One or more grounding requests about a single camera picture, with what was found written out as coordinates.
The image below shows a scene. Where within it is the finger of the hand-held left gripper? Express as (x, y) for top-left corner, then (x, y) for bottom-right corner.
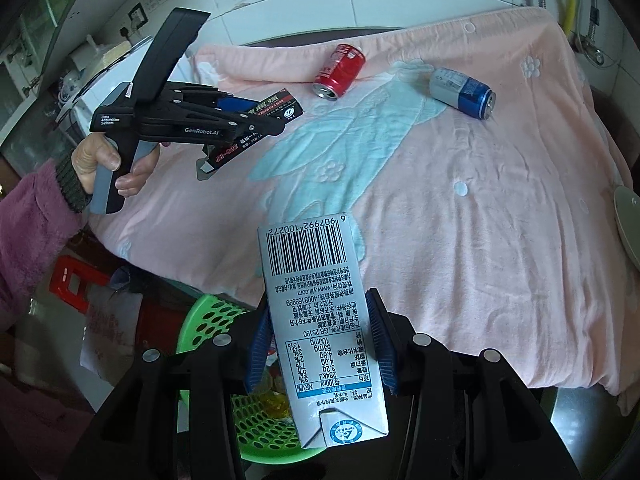
(215, 91), (265, 112)
(232, 110), (287, 138)

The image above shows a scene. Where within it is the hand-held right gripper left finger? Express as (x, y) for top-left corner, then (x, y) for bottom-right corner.
(67, 302), (275, 480)

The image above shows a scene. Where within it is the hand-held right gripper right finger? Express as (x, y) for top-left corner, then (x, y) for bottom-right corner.
(365, 287), (581, 480)

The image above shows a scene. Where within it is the black and red packet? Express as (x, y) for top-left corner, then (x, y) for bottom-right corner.
(197, 87), (305, 181)

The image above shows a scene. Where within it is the yellow candy wrapper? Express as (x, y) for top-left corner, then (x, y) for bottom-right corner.
(260, 392), (293, 418)

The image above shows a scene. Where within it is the green plastic mesh basket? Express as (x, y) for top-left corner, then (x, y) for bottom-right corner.
(175, 292), (331, 463)

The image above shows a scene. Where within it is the white milk carton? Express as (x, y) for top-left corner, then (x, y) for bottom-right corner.
(257, 212), (390, 451)

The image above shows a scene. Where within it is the person's left forearm pink sleeve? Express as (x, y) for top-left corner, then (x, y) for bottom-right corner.
(0, 157), (93, 331)

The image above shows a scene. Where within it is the person's left hand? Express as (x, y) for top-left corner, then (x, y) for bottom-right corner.
(70, 135), (161, 193)

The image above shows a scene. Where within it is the white appliance with knobs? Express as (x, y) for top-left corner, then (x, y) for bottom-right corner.
(55, 42), (151, 133)

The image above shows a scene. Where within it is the red soda can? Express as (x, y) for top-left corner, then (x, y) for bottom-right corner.
(313, 43), (366, 102)

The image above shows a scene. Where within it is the pink flower-print blanket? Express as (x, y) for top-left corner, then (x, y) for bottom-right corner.
(92, 5), (640, 413)

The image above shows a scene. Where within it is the white bag with red print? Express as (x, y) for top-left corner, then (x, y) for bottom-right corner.
(80, 290), (146, 376)

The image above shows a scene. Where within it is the red plastic stool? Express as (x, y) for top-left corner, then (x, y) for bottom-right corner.
(50, 255), (113, 316)

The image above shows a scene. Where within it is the blue and silver can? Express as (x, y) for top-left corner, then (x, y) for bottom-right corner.
(429, 66), (497, 120)

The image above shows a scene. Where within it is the white plate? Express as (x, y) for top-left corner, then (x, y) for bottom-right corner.
(612, 185), (640, 271)

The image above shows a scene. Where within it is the metal pipe valve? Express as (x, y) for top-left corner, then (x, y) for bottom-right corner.
(575, 30), (608, 67)

